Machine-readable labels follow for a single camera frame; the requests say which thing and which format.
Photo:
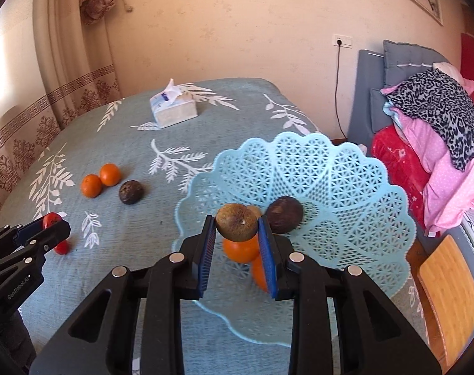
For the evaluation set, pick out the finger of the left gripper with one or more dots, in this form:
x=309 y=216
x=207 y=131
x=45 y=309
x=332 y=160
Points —
x=28 y=231
x=12 y=253

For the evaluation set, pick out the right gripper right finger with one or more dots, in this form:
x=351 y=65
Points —
x=294 y=276

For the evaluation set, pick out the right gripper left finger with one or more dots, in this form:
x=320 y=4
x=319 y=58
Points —
x=182 y=275

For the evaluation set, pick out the red tomato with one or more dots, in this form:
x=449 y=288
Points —
x=50 y=219
x=62 y=248

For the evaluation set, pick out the orange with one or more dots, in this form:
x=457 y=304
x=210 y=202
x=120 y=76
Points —
x=242 y=252
x=258 y=274

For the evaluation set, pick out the dark avocado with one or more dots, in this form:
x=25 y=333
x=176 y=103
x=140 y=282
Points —
x=131 y=192
x=284 y=213

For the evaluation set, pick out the brown kiwi fruit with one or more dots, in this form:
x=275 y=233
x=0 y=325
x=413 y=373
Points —
x=236 y=222

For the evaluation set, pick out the orange tangerine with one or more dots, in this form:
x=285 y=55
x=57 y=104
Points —
x=91 y=186
x=110 y=174

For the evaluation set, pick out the light blue lattice fruit basket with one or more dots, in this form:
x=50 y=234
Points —
x=352 y=216

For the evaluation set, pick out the grey-green leaf tablecloth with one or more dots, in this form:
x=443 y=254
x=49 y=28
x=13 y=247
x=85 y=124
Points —
x=140 y=240

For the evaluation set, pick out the red quilt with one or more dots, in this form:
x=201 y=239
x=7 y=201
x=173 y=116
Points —
x=403 y=167

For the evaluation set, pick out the wooden chair seat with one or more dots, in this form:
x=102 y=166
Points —
x=449 y=287

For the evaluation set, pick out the white tissue box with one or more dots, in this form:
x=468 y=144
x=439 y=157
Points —
x=172 y=106

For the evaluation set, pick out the pink quilt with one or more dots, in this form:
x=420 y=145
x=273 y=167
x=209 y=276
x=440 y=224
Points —
x=449 y=192

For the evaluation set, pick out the grey upholstered bed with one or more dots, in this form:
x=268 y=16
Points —
x=367 y=119

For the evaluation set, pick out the leopard print blanket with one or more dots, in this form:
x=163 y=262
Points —
x=444 y=104

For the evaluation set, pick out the beige patterned curtain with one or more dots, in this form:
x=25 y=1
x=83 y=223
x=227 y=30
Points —
x=55 y=65

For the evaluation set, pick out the white wall socket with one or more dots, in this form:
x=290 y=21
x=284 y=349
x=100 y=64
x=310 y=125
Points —
x=342 y=41

